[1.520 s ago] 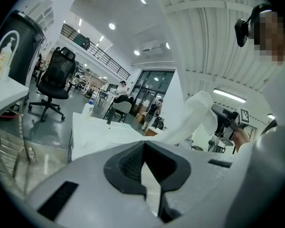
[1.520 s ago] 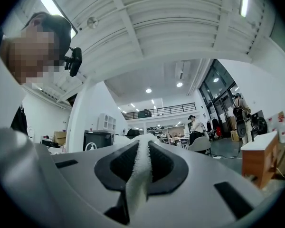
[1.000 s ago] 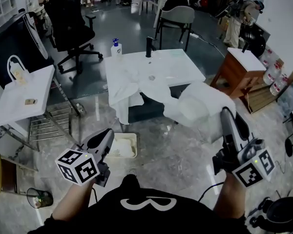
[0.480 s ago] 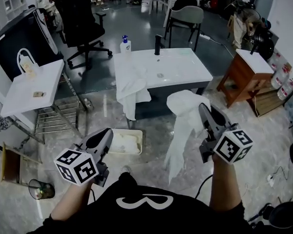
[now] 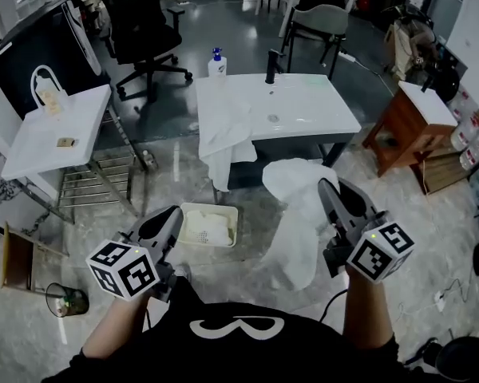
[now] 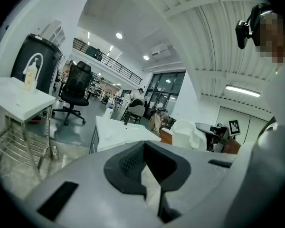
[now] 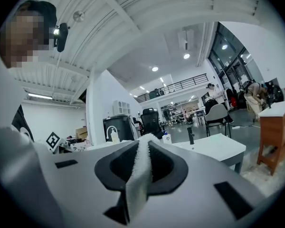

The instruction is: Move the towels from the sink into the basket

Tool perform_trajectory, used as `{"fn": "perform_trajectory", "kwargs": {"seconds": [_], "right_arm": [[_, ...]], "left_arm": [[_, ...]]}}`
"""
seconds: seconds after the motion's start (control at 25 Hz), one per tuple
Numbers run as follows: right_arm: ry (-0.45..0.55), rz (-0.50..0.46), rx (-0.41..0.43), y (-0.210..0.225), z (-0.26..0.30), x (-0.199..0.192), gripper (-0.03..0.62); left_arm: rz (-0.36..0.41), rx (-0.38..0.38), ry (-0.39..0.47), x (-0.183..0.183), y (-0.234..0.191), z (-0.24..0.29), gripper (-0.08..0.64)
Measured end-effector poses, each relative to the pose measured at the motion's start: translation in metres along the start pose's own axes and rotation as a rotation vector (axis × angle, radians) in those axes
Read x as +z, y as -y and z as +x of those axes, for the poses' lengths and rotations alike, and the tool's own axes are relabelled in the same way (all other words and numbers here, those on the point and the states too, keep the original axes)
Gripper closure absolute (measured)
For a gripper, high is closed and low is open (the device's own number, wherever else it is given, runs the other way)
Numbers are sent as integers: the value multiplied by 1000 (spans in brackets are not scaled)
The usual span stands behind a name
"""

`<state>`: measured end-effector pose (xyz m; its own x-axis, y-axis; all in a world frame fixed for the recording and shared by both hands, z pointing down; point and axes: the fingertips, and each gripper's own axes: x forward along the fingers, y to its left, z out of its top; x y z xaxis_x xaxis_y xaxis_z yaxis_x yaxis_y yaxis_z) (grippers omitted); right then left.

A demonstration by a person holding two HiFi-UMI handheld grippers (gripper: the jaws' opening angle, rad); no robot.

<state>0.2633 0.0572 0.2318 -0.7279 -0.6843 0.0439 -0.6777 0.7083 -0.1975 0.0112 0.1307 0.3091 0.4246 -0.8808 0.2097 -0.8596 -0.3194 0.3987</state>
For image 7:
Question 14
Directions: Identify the brown cardboard box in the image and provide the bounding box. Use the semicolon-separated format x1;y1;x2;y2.
75;126;88;140

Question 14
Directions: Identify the white arched shelf cabinet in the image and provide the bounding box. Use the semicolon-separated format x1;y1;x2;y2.
112;99;132;116

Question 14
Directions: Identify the ceiling tube light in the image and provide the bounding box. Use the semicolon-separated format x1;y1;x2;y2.
28;92;53;100

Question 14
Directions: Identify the black head-mounted camera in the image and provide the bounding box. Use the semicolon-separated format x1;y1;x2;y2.
52;22;70;53

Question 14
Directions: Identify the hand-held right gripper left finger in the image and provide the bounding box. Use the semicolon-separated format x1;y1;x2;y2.
35;140;143;228

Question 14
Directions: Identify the clothes rack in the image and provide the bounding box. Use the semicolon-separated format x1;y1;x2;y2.
224;86;240;110

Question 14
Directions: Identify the grey-green armchair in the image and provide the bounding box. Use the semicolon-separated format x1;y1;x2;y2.
204;103;233;138

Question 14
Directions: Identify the wooden vanity with white top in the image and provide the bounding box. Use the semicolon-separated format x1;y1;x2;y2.
256;99;285;177

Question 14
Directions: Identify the white ceiling air conditioner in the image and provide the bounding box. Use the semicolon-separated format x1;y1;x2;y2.
177;29;196;51

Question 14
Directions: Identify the clear pump bottle orange label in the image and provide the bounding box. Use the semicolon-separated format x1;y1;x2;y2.
110;129;121;144

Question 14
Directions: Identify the white cloth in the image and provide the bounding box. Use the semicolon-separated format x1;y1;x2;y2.
125;132;155;224

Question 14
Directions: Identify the black machine cabinet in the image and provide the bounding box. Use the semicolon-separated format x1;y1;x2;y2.
263;81;284;104

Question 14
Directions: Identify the person's head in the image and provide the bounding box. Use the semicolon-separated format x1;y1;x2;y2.
0;14;52;69

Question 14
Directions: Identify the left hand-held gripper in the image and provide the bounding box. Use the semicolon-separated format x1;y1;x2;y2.
46;131;72;154

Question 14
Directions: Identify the round metal ceiling fixture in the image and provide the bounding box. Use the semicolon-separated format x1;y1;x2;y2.
73;10;86;23

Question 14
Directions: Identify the white ceramic sink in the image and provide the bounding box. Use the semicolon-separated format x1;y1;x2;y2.
172;133;247;163
84;139;136;152

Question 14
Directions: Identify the black office chair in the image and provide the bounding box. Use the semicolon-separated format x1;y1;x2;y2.
140;107;164;140

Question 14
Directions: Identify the white gooseneck faucet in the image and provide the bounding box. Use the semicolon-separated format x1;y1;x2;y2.
106;125;117;143

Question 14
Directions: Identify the black mezzanine railing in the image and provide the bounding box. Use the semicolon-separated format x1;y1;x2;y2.
134;73;208;104

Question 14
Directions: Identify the large black cabinet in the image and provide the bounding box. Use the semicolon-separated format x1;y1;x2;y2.
103;114;136;143

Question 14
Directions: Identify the white soap bottle blue pump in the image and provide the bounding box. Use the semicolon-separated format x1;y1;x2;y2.
161;131;172;144

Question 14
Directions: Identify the black-framed glass window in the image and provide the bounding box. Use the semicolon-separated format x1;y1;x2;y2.
207;21;266;105

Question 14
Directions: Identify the person's black printed T-shirt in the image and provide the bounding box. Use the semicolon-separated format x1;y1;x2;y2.
10;104;36;143

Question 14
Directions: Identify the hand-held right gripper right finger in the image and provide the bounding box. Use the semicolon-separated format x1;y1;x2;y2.
142;140;270;228

